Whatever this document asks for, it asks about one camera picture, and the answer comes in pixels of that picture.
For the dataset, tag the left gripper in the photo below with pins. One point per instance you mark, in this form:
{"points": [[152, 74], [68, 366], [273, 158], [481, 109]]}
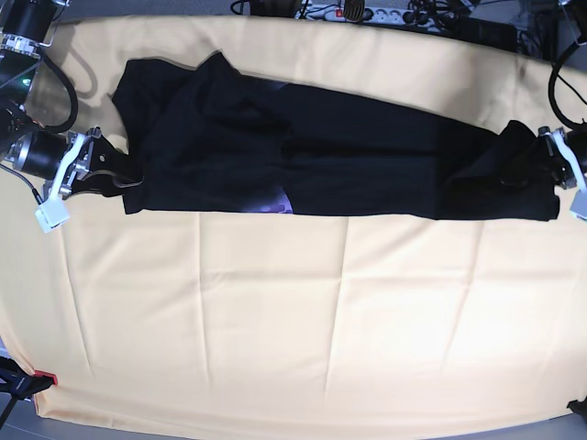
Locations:
{"points": [[567, 152]]}

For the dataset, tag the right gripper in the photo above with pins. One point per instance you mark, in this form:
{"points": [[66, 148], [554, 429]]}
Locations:
{"points": [[40, 154]]}

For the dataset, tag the black T-shirt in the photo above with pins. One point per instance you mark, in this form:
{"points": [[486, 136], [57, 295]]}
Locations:
{"points": [[215, 140]]}

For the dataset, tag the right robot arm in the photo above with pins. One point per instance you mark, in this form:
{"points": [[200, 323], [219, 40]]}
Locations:
{"points": [[24, 29]]}

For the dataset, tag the black power adapter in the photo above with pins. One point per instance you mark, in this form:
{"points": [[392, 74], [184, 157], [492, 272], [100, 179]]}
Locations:
{"points": [[487, 33]]}

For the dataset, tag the yellow tablecloth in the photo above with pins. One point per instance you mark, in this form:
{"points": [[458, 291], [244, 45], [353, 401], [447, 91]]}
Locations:
{"points": [[252, 326]]}

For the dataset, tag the white power strip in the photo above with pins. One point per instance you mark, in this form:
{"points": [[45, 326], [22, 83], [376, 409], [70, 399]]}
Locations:
{"points": [[429, 15]]}

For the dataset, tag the black red table clamp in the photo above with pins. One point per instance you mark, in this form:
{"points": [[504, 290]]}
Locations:
{"points": [[21, 386]]}

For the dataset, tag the black clamp at corner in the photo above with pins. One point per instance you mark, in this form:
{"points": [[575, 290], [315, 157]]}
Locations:
{"points": [[579, 408]]}

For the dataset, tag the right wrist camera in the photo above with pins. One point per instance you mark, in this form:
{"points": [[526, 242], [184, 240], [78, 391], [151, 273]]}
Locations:
{"points": [[51, 214]]}

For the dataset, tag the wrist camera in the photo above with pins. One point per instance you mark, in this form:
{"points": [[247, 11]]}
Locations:
{"points": [[578, 207], [51, 214]]}

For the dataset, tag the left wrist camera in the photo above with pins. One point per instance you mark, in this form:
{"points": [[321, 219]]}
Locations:
{"points": [[578, 207]]}

